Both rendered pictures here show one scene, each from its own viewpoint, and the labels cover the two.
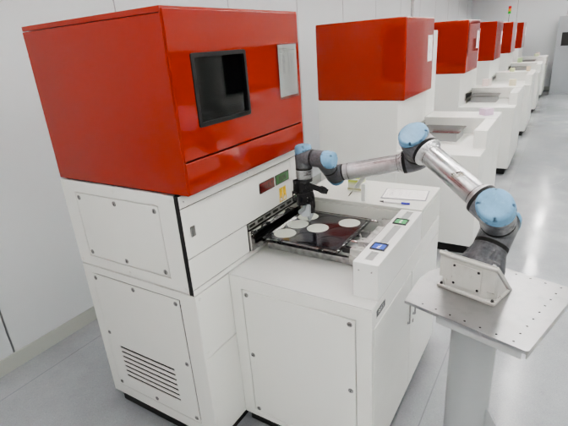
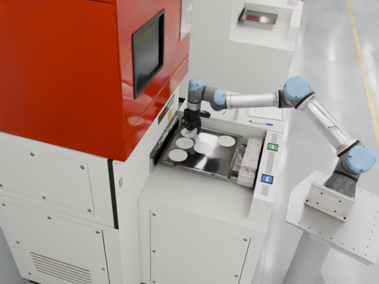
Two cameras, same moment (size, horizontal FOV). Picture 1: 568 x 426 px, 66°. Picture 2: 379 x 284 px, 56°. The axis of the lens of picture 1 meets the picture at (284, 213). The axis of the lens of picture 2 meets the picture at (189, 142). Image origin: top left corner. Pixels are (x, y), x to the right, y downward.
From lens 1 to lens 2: 0.72 m
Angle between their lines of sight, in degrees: 23
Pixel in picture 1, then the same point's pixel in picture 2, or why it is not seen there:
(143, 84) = (82, 64)
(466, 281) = (329, 204)
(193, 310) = (117, 238)
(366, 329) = (258, 243)
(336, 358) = (229, 258)
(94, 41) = (16, 9)
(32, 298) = not seen: outside the picture
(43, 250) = not seen: outside the picture
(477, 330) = (340, 246)
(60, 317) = not seen: outside the picture
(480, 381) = (321, 260)
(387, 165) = (266, 102)
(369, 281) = (264, 211)
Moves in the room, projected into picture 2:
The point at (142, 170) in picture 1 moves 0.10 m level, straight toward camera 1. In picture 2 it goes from (71, 134) to (82, 149)
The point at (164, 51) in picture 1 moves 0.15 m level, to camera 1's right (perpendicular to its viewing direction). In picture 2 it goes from (115, 42) to (165, 39)
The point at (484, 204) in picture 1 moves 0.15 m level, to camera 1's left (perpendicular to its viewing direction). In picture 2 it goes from (355, 158) to (325, 163)
